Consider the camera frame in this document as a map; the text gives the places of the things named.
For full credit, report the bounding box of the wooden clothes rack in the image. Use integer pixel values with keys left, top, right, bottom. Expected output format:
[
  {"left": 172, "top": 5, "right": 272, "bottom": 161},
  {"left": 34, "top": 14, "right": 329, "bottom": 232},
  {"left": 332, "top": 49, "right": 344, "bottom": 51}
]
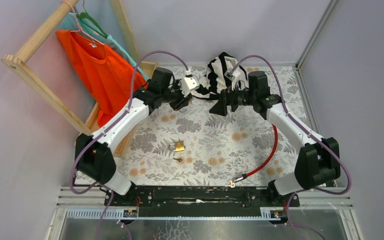
[{"left": 1, "top": 0, "right": 160, "bottom": 158}]

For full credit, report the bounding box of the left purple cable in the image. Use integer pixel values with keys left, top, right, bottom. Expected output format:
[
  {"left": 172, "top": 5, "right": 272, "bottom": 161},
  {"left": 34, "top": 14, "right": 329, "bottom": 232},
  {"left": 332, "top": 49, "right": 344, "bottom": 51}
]
[{"left": 68, "top": 50, "right": 190, "bottom": 240}]

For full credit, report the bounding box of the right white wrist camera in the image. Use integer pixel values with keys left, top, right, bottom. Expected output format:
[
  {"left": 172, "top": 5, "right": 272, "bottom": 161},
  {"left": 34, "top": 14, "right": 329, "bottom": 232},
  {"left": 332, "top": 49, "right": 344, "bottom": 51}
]
[{"left": 225, "top": 69, "right": 241, "bottom": 90}]

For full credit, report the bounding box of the orange t-shirt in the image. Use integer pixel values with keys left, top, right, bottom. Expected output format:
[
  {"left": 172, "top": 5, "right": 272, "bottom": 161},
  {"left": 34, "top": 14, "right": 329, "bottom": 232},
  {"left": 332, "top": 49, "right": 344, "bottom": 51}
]
[{"left": 55, "top": 30, "right": 146, "bottom": 127}]

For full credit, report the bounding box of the brass padlock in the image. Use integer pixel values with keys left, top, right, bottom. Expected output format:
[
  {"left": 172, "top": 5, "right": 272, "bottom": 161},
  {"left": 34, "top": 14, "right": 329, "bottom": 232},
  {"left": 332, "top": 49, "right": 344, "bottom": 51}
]
[{"left": 168, "top": 140, "right": 186, "bottom": 152}]

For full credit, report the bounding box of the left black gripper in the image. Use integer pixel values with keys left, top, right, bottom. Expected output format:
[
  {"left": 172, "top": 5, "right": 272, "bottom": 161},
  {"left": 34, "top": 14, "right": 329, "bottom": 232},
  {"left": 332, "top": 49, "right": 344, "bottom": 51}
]
[{"left": 159, "top": 79, "right": 192, "bottom": 111}]

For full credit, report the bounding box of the red cable lock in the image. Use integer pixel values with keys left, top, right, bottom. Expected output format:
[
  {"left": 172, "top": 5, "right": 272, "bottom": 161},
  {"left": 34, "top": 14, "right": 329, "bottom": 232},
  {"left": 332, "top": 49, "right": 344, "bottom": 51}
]
[{"left": 227, "top": 124, "right": 279, "bottom": 189}]

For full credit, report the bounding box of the pink hanger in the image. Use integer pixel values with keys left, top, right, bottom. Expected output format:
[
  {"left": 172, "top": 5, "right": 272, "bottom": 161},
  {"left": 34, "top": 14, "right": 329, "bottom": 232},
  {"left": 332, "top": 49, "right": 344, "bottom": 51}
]
[{"left": 60, "top": 0, "right": 104, "bottom": 45}]

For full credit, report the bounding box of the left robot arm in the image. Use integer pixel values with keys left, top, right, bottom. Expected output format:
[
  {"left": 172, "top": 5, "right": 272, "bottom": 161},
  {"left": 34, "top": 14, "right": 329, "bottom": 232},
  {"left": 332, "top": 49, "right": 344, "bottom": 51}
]
[{"left": 74, "top": 67, "right": 199, "bottom": 206}]

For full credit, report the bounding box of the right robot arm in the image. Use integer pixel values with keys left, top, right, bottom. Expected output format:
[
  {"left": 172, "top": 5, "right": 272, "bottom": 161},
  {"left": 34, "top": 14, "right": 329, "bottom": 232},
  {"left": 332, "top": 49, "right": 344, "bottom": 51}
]
[{"left": 209, "top": 71, "right": 341, "bottom": 206}]

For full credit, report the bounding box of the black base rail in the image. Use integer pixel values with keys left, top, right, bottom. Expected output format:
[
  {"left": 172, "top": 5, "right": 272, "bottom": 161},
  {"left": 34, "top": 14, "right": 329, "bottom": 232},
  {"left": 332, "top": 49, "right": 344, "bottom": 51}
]
[{"left": 104, "top": 185, "right": 300, "bottom": 218}]

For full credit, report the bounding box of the purple cable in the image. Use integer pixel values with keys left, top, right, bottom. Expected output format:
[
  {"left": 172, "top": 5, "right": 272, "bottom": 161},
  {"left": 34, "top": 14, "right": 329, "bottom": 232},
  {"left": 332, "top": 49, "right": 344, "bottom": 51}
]
[
  {"left": 231, "top": 54, "right": 353, "bottom": 240},
  {"left": 68, "top": 50, "right": 190, "bottom": 240}
]

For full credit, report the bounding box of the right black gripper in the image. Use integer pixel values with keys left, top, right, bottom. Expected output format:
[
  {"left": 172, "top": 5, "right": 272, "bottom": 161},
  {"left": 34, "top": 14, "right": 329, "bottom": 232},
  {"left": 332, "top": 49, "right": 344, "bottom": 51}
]
[{"left": 209, "top": 81, "right": 256, "bottom": 117}]

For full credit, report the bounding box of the floral tablecloth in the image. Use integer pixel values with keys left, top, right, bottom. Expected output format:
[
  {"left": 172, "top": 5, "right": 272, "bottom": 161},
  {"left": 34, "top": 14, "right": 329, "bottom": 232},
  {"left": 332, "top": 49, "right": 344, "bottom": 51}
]
[{"left": 76, "top": 65, "right": 315, "bottom": 187}]

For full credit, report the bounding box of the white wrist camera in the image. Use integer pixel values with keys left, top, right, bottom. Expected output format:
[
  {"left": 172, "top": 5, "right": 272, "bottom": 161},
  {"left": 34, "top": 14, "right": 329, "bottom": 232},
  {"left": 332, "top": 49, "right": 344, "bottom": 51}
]
[
  {"left": 180, "top": 76, "right": 200, "bottom": 98},
  {"left": 225, "top": 69, "right": 241, "bottom": 90}
]

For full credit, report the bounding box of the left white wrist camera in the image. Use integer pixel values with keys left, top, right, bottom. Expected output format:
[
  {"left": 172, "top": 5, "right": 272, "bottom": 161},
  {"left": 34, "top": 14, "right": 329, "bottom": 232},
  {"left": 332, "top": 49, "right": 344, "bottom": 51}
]
[{"left": 180, "top": 76, "right": 200, "bottom": 98}]

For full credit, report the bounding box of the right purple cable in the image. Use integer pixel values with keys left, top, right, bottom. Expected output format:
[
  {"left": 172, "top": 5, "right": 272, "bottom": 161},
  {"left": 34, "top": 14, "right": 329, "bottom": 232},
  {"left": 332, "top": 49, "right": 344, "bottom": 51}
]
[{"left": 231, "top": 54, "right": 353, "bottom": 240}]

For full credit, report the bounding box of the green hanger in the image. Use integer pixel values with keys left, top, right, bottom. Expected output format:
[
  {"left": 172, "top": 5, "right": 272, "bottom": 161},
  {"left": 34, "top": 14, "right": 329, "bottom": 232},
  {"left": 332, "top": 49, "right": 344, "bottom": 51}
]
[{"left": 76, "top": 0, "right": 109, "bottom": 39}]

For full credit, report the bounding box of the black white striped cloth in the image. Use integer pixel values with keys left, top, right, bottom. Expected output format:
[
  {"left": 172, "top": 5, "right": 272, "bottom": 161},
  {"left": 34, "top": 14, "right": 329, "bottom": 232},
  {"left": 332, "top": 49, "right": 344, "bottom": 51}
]
[{"left": 191, "top": 52, "right": 249, "bottom": 101}]

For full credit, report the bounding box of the light blue shirt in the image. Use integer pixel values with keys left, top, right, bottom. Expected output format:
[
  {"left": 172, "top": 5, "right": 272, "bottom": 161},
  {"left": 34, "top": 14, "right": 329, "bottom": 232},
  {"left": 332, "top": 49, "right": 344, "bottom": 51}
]
[{"left": 55, "top": 12, "right": 137, "bottom": 68}]

